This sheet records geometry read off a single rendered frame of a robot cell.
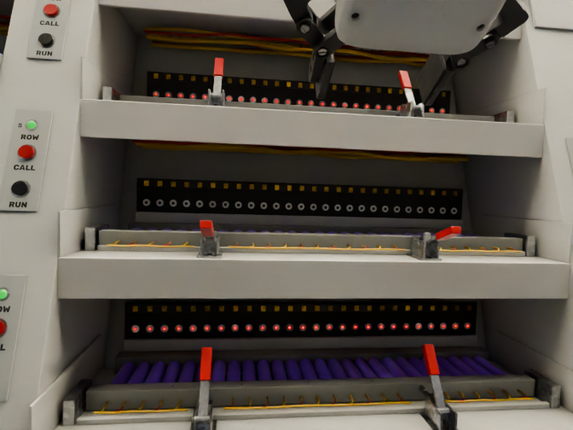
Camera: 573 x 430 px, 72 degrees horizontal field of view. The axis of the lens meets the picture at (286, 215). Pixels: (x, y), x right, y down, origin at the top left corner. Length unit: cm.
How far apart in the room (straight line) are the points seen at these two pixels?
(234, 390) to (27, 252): 28
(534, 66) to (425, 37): 42
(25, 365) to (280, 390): 27
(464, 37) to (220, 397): 44
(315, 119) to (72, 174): 30
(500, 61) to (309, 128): 37
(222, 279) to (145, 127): 21
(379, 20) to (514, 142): 39
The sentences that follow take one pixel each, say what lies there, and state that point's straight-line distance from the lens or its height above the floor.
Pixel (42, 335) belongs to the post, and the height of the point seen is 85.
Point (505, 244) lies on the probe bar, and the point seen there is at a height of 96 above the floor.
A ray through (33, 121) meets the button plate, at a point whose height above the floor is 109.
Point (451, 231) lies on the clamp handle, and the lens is 46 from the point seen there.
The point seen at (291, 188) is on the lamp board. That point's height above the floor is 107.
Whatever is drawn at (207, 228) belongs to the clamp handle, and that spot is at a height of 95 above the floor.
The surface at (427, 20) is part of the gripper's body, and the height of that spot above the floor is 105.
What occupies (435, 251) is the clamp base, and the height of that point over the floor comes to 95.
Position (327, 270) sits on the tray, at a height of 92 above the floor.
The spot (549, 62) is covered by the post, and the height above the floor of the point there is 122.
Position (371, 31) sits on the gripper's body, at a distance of 28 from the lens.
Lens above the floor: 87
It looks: 15 degrees up
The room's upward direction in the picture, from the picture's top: straight up
